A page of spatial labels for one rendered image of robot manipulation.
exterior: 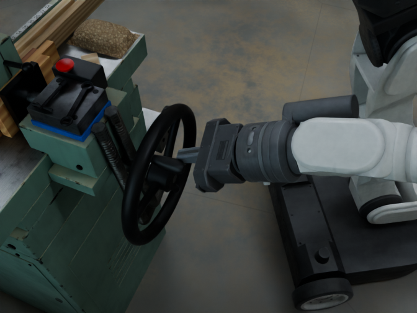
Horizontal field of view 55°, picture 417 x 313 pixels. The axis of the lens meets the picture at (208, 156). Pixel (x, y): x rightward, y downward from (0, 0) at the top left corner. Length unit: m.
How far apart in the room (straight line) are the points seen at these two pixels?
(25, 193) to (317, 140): 0.50
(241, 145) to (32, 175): 0.37
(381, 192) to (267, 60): 1.17
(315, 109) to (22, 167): 0.50
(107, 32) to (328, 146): 0.59
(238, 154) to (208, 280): 1.04
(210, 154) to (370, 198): 0.88
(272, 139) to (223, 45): 1.88
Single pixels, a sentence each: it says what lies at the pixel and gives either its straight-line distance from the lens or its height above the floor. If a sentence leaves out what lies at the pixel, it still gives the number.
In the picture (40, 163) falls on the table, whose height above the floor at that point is 0.90.
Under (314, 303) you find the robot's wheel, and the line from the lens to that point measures 1.53.
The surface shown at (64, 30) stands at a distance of 0.98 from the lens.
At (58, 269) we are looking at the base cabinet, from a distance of 0.97.
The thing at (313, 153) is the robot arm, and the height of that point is 1.08.
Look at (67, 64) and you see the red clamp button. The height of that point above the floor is 1.02.
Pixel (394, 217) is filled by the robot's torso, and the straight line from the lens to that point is 1.47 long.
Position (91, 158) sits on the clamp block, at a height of 0.93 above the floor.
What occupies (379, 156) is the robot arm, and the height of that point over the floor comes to 1.12.
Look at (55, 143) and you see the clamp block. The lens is 0.71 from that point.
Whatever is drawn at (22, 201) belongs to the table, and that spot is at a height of 0.87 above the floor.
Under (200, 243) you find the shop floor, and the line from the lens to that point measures 1.61.
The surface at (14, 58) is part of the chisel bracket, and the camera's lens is 0.82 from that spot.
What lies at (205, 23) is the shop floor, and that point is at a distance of 2.56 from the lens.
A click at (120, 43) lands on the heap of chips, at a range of 0.92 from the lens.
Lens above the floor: 1.47
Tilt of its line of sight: 53 degrees down
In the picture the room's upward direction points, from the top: straight up
